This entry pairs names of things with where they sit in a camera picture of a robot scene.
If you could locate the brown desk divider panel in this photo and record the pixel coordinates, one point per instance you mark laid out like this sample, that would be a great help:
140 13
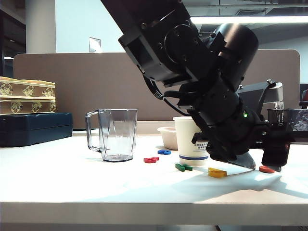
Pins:
84 84

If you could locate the beige pulp tray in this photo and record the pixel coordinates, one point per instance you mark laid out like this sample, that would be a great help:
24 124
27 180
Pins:
167 139

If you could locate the brown patterned boxes stack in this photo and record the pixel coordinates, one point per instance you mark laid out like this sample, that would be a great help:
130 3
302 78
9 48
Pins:
26 106

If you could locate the red office chair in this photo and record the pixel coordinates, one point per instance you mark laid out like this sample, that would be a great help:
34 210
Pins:
305 95

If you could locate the ceiling light strip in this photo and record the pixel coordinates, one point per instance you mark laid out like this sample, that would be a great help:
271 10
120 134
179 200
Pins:
264 19

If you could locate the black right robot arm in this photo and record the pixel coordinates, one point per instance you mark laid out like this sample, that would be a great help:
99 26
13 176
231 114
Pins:
154 24

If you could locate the dark marbled container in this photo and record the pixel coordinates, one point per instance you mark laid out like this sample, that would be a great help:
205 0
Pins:
299 120

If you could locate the stacked patterned gift boxes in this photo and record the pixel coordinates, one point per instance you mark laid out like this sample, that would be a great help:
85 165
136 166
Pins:
26 90

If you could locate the dark blue plastic case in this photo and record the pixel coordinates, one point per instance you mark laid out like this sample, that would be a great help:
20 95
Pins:
36 127

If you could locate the red foam letter a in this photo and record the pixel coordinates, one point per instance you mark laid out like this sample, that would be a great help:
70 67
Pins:
150 160

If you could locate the transparent grey plastic mug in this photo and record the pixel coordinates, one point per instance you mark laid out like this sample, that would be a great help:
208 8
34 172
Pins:
115 134

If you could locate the green foam letter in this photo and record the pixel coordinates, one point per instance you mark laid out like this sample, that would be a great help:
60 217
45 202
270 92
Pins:
183 167

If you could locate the white paper cup blue logo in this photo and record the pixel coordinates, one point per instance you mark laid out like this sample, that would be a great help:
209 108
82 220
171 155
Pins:
187 149

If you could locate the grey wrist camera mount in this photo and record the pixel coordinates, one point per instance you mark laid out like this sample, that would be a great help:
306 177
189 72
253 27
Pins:
274 92

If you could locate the white wall notice sheet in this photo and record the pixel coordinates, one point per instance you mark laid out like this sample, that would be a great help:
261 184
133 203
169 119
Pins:
94 44

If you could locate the red foam letter c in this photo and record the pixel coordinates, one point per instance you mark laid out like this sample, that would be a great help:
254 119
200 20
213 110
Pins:
266 170

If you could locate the blue foam letter g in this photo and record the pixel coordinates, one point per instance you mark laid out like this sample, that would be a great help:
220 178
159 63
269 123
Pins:
164 152

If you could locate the yellow foam letter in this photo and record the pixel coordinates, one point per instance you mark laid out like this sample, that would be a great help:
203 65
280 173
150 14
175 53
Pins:
216 173

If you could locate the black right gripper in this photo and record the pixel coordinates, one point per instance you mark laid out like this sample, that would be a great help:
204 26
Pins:
228 130

